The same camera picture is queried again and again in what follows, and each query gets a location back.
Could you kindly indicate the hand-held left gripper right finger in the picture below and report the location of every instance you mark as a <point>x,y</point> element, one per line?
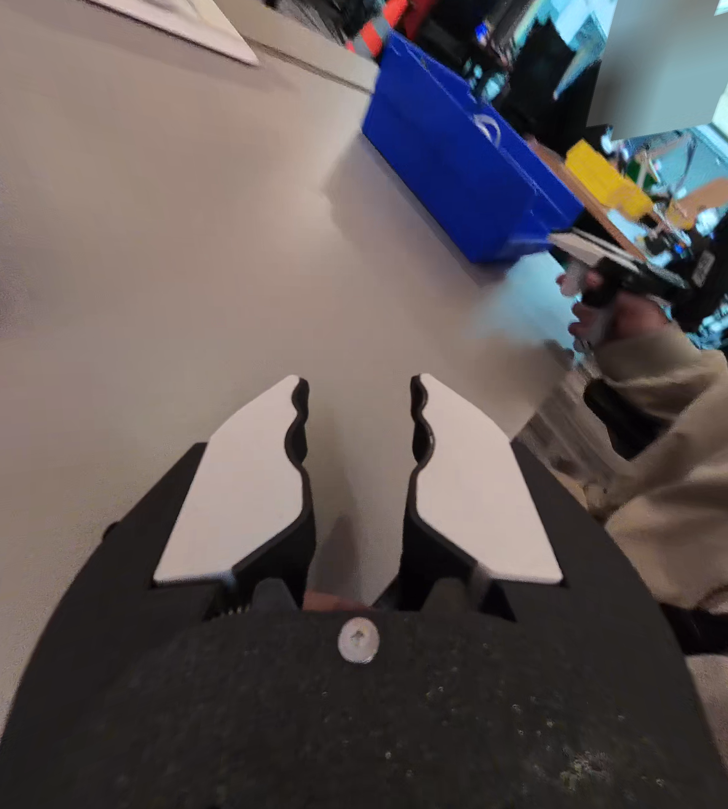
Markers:
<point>478,505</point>

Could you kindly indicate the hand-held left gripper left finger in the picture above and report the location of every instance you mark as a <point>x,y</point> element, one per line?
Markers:
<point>244,505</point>

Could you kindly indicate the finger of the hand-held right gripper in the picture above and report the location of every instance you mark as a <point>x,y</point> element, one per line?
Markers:
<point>576,248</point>
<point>617,245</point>

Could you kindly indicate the blue plastic bin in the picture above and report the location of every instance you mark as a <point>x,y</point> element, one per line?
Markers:
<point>452,164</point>

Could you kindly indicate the person's right forearm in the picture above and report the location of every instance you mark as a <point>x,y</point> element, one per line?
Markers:
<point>654,373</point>

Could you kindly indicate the grey desk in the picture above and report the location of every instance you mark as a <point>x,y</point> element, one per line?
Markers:
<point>149,253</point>

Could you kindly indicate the person's right hand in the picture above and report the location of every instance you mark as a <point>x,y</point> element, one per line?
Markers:
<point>639,319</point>

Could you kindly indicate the yellow plastic bin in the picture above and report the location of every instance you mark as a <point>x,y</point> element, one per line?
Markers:
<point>604,177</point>

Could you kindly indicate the person's beige jacket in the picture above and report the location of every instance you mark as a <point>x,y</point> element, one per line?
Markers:
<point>705,518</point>

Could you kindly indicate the orange traffic cone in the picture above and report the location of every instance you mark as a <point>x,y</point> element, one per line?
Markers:
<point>376,28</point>

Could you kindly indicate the wooden book stand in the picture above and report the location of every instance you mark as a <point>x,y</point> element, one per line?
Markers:
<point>199,25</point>

